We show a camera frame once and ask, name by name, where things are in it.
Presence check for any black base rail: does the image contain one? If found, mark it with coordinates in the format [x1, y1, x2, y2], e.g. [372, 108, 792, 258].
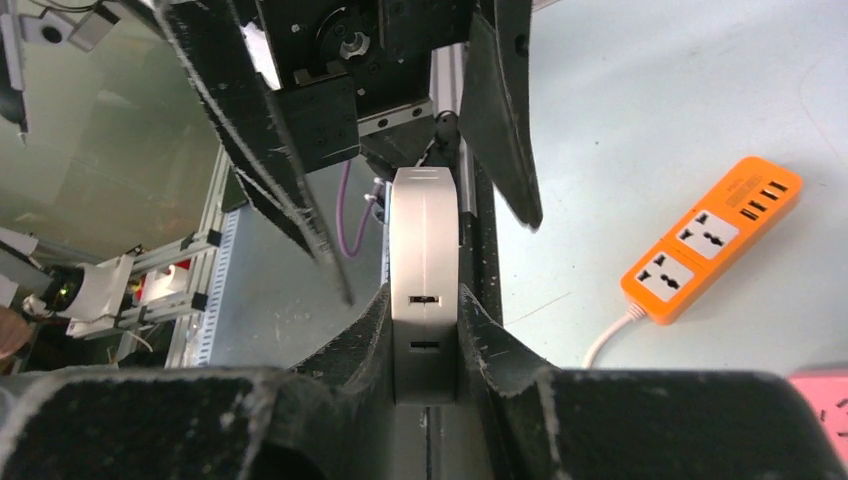
[457, 139, 504, 326]

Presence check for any light green table mat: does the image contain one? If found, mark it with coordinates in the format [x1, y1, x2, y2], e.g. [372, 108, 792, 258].
[496, 1, 847, 375]

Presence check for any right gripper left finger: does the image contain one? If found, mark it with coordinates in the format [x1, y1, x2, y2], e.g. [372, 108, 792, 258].
[1, 287, 392, 479]

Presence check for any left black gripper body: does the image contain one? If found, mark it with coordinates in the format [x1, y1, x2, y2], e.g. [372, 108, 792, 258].
[252, 1, 474, 173]

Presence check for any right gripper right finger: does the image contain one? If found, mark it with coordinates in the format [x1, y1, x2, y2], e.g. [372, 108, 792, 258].
[457, 287, 847, 479]

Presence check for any pink triangular power socket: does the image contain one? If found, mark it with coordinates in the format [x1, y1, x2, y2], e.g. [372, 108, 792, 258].
[788, 369, 847, 465]

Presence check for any small white plug adapter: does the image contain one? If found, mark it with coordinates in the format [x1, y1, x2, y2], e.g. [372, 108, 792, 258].
[388, 167, 460, 406]

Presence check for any orange power strip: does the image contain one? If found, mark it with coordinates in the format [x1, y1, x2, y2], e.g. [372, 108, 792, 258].
[620, 157, 804, 325]

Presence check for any orange strip white cord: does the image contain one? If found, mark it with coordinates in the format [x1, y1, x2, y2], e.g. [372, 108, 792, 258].
[581, 303, 647, 370]

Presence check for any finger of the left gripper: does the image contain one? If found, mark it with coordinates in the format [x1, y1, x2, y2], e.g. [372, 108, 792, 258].
[459, 0, 543, 230]
[155, 1, 355, 305]

